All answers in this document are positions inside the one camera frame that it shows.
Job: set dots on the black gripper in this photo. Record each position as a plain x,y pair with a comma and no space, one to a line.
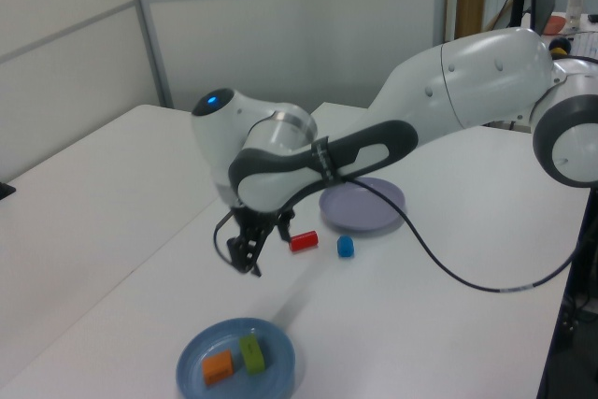
254,220

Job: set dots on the red cylinder block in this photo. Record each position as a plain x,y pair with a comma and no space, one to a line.
303,241

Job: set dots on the blue rounded block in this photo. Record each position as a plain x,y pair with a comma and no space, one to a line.
345,246

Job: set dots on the green rectangular block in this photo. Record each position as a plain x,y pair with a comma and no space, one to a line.
252,354

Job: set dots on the orange rectangular block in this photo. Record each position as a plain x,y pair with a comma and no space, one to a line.
217,367

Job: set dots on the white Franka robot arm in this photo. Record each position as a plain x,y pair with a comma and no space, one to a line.
467,81

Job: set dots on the purple plate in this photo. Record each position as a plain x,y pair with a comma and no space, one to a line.
345,212

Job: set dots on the blue plate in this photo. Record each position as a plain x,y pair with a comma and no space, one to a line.
280,371

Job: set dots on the white office partition panel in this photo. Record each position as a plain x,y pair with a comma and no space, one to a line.
289,44
61,44

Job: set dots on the small black device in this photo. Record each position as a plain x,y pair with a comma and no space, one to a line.
5,189

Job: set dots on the brown wooden board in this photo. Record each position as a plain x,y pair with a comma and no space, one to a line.
469,2

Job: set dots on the yellow ball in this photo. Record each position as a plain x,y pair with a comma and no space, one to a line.
554,48

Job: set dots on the black monitor stand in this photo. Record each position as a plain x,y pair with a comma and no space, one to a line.
518,2

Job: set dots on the dark blue ball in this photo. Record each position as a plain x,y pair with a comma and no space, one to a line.
564,42

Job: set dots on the red bowl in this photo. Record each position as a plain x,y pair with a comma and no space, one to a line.
555,25

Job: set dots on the clear plastic bottle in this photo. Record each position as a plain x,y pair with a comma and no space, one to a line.
575,6

